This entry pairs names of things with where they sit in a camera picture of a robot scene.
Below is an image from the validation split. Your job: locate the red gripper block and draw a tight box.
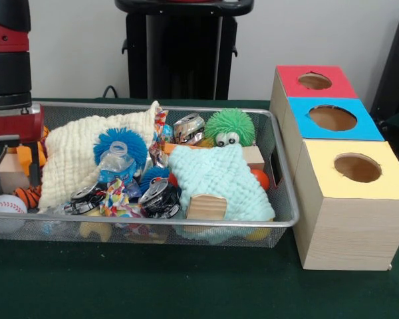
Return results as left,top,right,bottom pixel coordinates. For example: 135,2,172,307
0,103,45,193

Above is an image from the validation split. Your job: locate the orange striped tiger plush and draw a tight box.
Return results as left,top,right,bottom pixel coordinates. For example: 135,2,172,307
13,184,43,209

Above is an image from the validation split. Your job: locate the clear mesh bin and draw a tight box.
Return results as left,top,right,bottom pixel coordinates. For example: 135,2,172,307
0,101,301,249

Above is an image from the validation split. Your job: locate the wooden box with three holes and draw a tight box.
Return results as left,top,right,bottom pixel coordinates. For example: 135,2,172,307
269,65,399,272

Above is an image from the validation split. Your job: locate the plain wooden block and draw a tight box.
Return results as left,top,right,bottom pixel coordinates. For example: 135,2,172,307
0,151,31,193

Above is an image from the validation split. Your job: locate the orange toy building brick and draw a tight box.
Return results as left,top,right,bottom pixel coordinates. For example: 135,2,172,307
16,144,47,177

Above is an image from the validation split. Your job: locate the white baseball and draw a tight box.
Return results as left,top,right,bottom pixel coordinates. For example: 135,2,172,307
0,194,28,233

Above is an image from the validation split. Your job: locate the cream knitted cloth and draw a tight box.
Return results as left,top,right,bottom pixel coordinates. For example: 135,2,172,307
38,100,162,213

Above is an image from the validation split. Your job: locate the large blue spiky ball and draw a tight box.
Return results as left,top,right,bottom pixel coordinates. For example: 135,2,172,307
92,127,149,167

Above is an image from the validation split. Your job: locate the clear plastic water bottle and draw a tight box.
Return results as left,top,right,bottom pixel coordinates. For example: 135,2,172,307
98,140,137,185

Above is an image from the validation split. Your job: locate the crushed black can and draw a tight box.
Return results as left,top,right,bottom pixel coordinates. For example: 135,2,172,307
138,179,182,219

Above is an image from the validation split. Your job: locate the corrugated cardboard piece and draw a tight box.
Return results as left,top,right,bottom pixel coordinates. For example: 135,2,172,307
187,194,227,220

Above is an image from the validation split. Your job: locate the mint knitted cloth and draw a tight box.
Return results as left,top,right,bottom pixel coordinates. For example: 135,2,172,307
168,144,276,223

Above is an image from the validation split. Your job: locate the green spiky ball with eyes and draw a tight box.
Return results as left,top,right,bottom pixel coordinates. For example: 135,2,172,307
204,108,253,148

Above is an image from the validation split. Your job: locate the black standing panel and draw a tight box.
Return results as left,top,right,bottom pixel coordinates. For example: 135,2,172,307
368,5,399,116

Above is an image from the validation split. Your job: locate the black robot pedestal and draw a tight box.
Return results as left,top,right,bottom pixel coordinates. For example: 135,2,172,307
114,0,255,100

